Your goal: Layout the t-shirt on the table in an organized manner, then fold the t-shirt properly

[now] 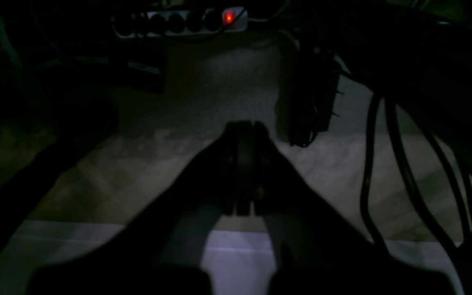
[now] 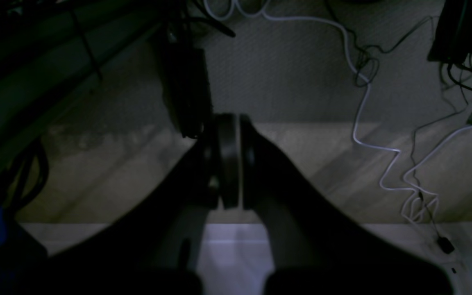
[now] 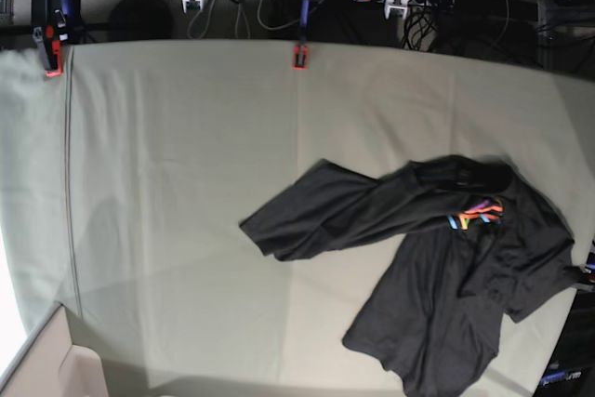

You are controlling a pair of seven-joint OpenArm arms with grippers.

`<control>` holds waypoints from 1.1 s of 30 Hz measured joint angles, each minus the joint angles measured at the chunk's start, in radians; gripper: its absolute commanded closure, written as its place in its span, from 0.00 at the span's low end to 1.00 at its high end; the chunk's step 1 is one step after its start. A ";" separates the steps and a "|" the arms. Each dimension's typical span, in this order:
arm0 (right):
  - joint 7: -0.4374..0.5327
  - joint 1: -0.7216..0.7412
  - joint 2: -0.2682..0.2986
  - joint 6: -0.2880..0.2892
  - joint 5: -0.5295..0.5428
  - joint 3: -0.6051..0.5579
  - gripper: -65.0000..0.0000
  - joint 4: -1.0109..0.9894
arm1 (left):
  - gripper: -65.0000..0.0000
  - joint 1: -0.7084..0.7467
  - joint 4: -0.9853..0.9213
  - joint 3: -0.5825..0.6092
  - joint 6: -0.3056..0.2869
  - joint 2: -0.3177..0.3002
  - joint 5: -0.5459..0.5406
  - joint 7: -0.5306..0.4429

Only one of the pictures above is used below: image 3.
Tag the beige cardboard box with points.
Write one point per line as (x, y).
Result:
(50, 364)

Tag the red black clamp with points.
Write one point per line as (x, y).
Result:
(55, 22)
(301, 49)
(586, 280)

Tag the red black clamp centre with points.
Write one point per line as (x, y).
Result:
(301, 49)

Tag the black round stool base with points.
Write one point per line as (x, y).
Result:
(135, 20)

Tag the light green table cloth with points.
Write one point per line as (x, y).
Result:
(124, 179)

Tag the red black clamp right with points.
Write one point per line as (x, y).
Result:
(586, 280)

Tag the black t-shirt with colourful print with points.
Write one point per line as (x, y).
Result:
(478, 244)

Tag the red black clamp left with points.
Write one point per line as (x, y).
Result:
(55, 22)

